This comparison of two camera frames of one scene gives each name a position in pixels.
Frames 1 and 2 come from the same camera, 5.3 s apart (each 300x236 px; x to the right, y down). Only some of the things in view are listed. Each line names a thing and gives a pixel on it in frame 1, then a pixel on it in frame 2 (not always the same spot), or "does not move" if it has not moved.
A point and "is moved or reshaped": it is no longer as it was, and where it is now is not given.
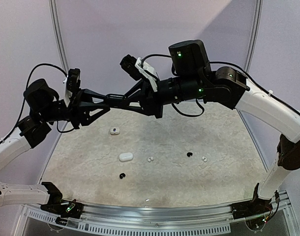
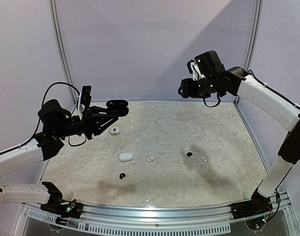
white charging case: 114,131 does not move
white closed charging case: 126,156 does not move
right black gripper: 151,99 → 192,87
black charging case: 111,97 is moved or reshaped
